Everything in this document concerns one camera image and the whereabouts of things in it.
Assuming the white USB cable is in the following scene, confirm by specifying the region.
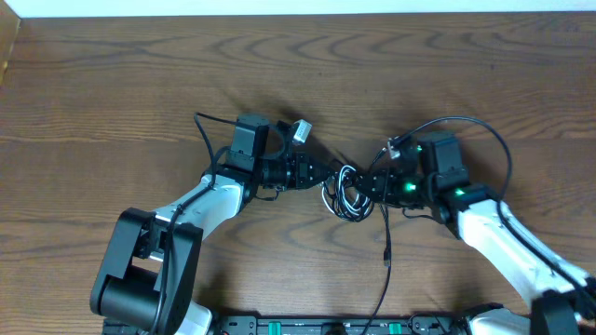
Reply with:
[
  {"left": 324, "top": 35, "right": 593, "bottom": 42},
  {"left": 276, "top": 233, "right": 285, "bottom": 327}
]
[{"left": 321, "top": 165, "right": 372, "bottom": 216}]

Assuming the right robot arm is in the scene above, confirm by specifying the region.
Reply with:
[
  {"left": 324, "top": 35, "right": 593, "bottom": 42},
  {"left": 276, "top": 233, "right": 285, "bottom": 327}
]
[{"left": 356, "top": 131, "right": 595, "bottom": 334}]

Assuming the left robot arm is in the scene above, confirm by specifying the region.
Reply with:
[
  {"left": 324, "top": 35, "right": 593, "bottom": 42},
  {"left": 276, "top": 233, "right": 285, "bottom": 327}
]
[{"left": 89, "top": 114, "right": 333, "bottom": 334}]

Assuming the left camera black cable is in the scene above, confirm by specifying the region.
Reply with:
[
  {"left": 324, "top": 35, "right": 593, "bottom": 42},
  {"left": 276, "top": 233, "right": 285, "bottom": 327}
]
[{"left": 148, "top": 112, "right": 238, "bottom": 335}]

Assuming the camera black cable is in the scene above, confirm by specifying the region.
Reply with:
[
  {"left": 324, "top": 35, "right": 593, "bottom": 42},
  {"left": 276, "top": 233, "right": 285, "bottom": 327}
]
[
  {"left": 372, "top": 115, "right": 596, "bottom": 303},
  {"left": 148, "top": 112, "right": 238, "bottom": 335}
]

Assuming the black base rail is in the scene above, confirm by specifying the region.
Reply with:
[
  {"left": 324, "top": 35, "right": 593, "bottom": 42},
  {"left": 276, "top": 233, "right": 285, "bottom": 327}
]
[{"left": 178, "top": 314, "right": 469, "bottom": 335}]

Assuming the right camera black cable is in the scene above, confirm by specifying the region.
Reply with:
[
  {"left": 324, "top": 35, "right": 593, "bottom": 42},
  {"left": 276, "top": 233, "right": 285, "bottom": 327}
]
[{"left": 372, "top": 115, "right": 596, "bottom": 303}]

